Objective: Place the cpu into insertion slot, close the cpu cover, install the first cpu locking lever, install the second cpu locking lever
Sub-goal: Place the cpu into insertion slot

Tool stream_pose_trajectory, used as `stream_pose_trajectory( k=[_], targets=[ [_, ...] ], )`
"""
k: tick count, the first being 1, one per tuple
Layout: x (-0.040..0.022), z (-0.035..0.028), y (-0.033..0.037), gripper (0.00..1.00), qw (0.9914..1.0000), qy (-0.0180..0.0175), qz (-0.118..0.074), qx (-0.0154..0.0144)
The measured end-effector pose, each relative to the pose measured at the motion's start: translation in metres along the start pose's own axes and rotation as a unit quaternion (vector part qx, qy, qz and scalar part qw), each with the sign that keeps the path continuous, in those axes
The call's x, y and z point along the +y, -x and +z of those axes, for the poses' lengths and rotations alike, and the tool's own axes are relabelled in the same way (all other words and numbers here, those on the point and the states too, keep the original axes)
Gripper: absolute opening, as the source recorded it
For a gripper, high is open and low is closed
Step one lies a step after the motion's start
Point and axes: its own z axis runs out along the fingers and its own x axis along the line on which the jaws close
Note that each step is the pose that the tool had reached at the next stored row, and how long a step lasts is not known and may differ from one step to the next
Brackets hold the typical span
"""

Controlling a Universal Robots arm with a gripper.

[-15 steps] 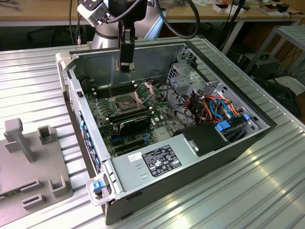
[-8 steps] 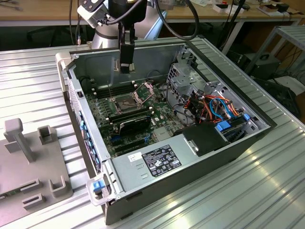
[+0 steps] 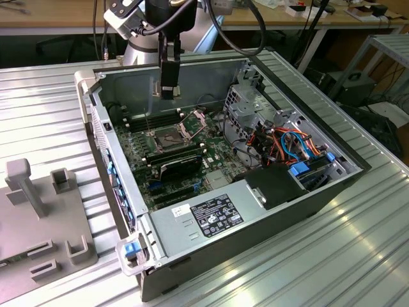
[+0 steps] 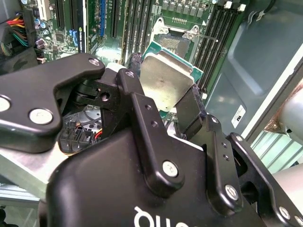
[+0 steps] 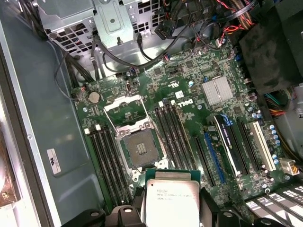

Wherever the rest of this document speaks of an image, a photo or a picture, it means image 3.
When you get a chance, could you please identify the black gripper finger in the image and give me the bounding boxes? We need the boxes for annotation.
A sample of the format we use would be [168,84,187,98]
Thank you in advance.
[158,31,181,100]

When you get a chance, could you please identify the square CPU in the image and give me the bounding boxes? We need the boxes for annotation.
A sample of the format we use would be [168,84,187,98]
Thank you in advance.
[151,81,182,100]

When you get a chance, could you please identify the metal socket cover frame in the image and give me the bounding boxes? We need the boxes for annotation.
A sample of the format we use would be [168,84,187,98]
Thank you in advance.
[178,108,207,140]

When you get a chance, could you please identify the CPU socket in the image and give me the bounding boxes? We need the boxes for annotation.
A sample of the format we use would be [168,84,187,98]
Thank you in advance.
[152,127,190,154]

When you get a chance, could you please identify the black expansion slot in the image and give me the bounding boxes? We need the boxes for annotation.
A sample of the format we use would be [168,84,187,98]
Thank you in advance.
[153,191,196,207]
[149,184,196,200]

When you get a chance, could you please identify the perforated metal drive cage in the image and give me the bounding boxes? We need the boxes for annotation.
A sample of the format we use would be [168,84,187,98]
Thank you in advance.
[223,83,279,143]

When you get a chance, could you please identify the white papers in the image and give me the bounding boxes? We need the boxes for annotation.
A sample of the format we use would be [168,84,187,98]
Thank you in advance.
[254,0,288,9]

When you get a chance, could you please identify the green motherboard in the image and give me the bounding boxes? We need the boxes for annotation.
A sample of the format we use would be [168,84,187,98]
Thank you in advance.
[110,107,236,214]

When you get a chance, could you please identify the black graphics card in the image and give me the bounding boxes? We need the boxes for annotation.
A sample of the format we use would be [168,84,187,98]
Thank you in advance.
[158,154,205,184]

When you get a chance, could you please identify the wooden desk white legs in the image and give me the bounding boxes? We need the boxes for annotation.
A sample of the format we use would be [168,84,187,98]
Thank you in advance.
[220,0,406,74]

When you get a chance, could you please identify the silver chipset heatsink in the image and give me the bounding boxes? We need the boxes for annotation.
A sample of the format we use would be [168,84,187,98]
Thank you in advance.
[206,171,233,189]

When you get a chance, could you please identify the white cardboard box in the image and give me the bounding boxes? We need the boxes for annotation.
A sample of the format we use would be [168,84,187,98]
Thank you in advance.
[285,4,327,17]

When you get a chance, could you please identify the black slanted pole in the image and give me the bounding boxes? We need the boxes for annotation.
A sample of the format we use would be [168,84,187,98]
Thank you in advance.
[293,0,332,71]

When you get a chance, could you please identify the black plastic shroud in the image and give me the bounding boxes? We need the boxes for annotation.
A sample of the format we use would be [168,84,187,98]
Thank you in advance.
[232,165,310,211]

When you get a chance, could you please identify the grey power supply unit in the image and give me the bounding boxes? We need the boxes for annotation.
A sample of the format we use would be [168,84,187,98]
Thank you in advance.
[148,179,268,260]

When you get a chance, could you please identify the blue disk carrier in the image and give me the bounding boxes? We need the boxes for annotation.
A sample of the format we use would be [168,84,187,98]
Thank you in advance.
[288,161,320,184]

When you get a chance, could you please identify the blue case latch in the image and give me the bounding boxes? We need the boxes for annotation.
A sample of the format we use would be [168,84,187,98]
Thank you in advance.
[124,242,142,257]

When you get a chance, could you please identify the brown cardboard box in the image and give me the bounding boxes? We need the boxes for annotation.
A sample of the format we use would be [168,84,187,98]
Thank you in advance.
[344,3,389,22]

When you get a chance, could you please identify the open black PC case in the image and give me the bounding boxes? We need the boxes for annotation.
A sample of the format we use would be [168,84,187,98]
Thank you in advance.
[73,47,371,303]

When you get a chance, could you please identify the grey parts rack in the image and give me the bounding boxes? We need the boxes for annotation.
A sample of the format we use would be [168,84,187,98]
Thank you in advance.
[0,158,98,304]

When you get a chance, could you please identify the metal slat side table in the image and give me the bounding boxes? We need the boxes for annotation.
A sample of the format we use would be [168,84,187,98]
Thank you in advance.
[357,33,409,100]

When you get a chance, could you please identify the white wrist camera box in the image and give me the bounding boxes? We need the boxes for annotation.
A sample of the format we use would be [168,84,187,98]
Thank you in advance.
[103,0,146,41]

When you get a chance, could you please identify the black camera bracket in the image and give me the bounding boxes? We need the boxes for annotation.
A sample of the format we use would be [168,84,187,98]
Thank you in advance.
[108,0,142,19]

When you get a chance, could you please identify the grey hanging cable with plug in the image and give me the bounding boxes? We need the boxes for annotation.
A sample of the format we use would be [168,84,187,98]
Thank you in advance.
[100,0,110,61]

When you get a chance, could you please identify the black wire bundle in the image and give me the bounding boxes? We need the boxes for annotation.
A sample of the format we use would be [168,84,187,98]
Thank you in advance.
[222,107,266,167]

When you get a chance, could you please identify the black hanging cable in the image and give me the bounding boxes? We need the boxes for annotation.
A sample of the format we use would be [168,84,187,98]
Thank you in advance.
[91,0,98,61]

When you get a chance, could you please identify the black camera cable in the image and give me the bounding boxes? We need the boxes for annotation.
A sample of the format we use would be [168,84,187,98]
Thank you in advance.
[204,0,268,58]

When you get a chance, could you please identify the orange wire bundle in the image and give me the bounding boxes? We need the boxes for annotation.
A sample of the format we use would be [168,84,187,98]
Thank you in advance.
[273,127,322,161]

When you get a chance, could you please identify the blue data wire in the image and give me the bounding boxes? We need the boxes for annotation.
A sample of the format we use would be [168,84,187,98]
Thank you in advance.
[280,130,313,161]

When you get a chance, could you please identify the black box with handle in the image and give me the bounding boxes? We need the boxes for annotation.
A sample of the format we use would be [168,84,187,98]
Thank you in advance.
[340,72,376,108]

